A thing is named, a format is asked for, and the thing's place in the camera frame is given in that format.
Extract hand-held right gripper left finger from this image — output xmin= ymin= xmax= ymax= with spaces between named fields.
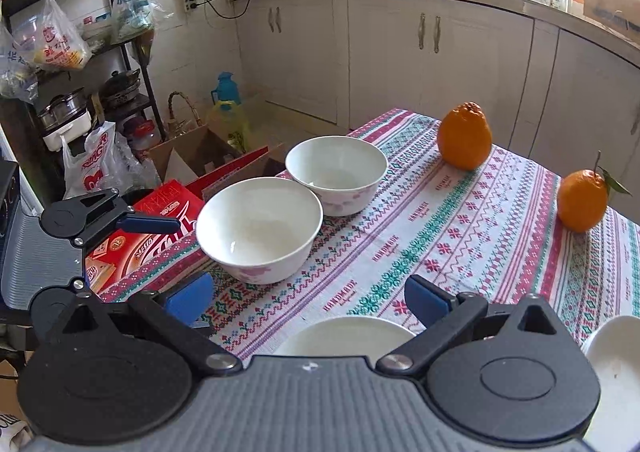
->
xmin=62 ymin=273 xmax=241 ymax=375

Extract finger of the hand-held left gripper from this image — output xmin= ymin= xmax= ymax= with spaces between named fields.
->
xmin=72 ymin=188 xmax=182 ymax=247

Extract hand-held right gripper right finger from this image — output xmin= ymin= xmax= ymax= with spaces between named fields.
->
xmin=376 ymin=274 xmax=556 ymax=375

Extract large white fruit-print plate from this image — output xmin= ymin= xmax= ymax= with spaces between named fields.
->
xmin=272 ymin=316 xmax=418 ymax=358

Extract white bowl pink flowers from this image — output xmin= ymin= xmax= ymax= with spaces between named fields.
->
xmin=285 ymin=136 xmax=388 ymax=218
xmin=196 ymin=177 xmax=324 ymax=284

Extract stained white fruit-print plate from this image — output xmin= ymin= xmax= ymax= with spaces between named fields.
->
xmin=580 ymin=314 xmax=640 ymax=452

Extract red printed box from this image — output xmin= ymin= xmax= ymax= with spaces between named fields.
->
xmin=85 ymin=179 xmax=206 ymax=293

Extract patterned striped tablecloth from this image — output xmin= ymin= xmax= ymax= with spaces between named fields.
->
xmin=95 ymin=107 xmax=640 ymax=368

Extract white red-print plastic bag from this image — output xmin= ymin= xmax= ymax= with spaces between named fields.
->
xmin=62 ymin=121 xmax=146 ymax=200

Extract open cardboard box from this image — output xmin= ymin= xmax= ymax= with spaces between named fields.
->
xmin=150 ymin=124 xmax=286 ymax=188

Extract red-lid plastic jar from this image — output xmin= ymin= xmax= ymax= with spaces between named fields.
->
xmin=124 ymin=118 xmax=161 ymax=150

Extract white electric cooker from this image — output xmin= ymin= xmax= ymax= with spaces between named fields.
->
xmin=42 ymin=112 xmax=96 ymax=153

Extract black metal shelf rack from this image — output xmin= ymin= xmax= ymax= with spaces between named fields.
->
xmin=0 ymin=0 xmax=166 ymax=205

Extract yellow plastic bag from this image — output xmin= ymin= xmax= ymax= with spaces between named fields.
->
xmin=207 ymin=102 xmax=251 ymax=153

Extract black lidded pot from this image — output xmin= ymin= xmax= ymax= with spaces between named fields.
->
xmin=100 ymin=69 xmax=143 ymax=109

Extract steel lidded pot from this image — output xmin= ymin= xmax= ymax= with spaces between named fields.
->
xmin=37 ymin=89 xmax=88 ymax=130

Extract blue thermos jug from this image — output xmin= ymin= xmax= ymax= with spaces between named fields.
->
xmin=212 ymin=72 xmax=243 ymax=106

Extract orange fruit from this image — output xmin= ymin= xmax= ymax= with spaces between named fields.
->
xmin=437 ymin=102 xmax=493 ymax=170

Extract orange with leafy stem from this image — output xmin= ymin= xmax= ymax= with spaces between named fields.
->
xmin=556 ymin=150 xmax=632 ymax=234

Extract plastic bag of snacks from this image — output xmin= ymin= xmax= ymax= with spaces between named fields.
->
xmin=12 ymin=0 xmax=93 ymax=73

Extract white kitchen cabinet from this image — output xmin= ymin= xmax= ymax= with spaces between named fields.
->
xmin=232 ymin=0 xmax=640 ymax=223

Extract brown cardboard box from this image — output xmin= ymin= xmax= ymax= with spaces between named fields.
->
xmin=582 ymin=0 xmax=640 ymax=38

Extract woven basket with handle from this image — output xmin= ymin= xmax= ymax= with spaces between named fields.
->
xmin=167 ymin=92 xmax=203 ymax=135

